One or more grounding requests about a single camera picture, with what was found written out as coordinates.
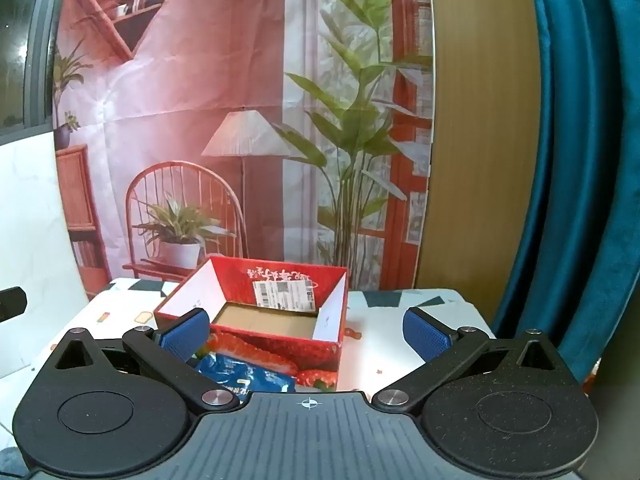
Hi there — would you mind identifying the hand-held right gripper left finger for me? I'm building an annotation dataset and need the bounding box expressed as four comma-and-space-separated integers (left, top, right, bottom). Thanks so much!
50, 308, 240, 415

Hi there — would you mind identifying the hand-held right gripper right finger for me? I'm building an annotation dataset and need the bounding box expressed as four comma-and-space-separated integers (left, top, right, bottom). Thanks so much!
372, 306, 563, 413

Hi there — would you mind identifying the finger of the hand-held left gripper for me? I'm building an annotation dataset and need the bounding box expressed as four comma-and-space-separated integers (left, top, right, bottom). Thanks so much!
0, 287, 27, 323

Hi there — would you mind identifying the blue snack packet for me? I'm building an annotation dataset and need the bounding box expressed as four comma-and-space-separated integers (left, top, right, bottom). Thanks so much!
194, 352, 296, 403

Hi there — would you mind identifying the red cardboard box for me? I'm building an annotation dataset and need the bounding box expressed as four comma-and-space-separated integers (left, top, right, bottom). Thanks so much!
154, 255, 349, 391

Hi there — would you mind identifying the printed tablecloth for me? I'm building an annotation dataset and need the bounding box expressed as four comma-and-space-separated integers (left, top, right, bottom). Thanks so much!
30, 277, 496, 396

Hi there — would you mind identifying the wooden panel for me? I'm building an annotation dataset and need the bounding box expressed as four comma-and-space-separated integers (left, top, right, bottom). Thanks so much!
415, 0, 543, 291

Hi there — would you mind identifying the dark window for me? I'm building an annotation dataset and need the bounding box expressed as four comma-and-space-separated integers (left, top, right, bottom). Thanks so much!
0, 0, 76, 136

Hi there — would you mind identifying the printed wall tapestry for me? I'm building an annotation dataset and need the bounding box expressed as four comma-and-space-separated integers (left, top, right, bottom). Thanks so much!
50, 0, 435, 301

